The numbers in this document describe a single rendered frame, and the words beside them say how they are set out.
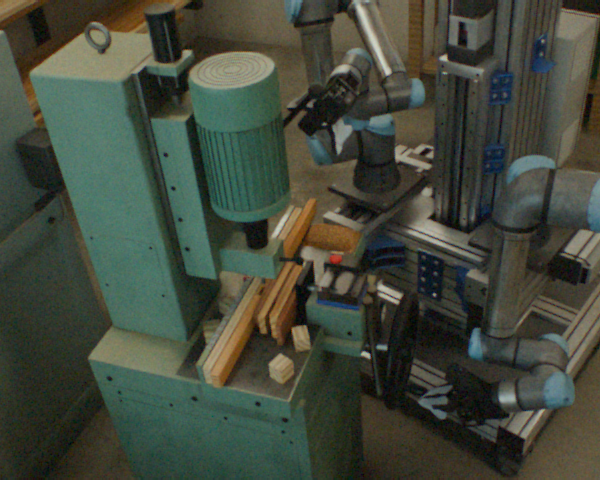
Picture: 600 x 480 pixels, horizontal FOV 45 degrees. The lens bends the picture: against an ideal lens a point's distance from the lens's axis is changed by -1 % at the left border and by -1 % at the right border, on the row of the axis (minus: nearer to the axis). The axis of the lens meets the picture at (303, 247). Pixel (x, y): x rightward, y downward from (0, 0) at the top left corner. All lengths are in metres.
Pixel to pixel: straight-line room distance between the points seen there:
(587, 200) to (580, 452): 1.29
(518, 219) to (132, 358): 0.98
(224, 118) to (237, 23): 4.07
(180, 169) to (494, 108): 0.97
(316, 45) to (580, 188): 0.90
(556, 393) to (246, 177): 0.80
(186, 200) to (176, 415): 0.59
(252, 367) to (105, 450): 1.21
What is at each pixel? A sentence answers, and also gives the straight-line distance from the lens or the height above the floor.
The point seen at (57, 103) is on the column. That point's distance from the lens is 1.57.
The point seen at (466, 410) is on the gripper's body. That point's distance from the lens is 1.76.
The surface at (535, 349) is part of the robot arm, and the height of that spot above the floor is 0.86.
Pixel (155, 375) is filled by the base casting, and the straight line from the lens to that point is 1.82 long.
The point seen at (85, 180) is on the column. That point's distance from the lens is 1.65.
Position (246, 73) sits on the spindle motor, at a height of 1.50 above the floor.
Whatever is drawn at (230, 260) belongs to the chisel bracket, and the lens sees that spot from 1.70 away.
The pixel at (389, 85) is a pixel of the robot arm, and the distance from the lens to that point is 1.90.
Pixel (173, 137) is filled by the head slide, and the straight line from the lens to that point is 1.51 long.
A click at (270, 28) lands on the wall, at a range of 5.34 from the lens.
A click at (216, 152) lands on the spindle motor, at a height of 1.36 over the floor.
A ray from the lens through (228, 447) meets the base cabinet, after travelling 1.92.
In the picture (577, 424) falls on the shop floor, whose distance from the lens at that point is 2.73.
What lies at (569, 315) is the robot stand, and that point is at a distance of 2.76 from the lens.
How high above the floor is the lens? 2.10
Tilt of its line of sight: 39 degrees down
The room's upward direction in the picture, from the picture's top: 6 degrees counter-clockwise
